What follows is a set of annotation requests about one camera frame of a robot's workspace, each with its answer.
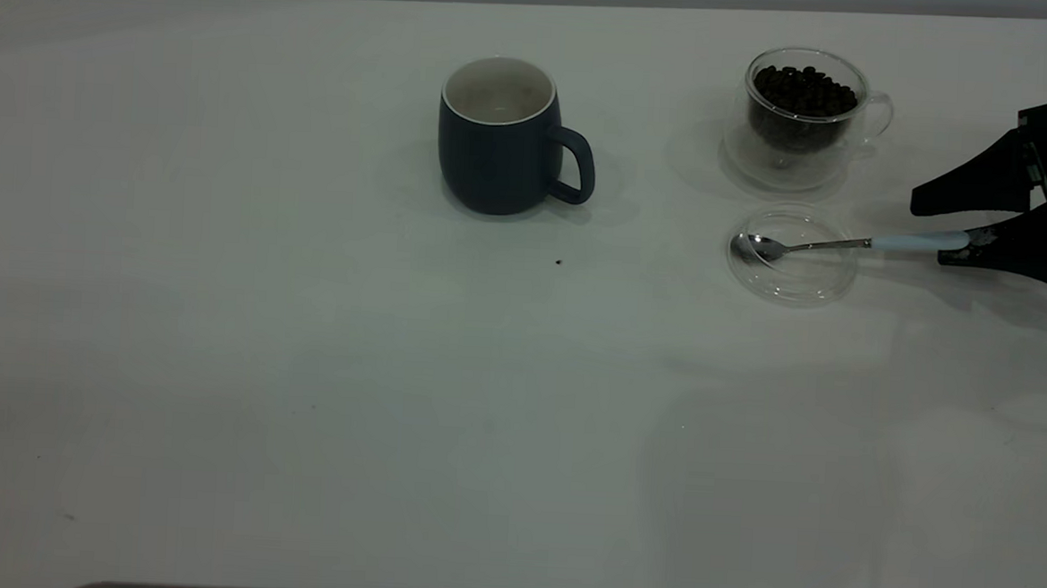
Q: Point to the small clear glass dish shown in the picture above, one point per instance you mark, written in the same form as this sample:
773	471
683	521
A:
802	283

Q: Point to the clear glass saucer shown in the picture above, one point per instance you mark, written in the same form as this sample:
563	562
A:
743	168

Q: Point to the dark grey ceramic mug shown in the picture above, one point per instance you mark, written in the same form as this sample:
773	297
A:
494	171

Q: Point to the roasted coffee beans pile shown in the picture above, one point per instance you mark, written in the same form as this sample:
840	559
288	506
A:
803	94

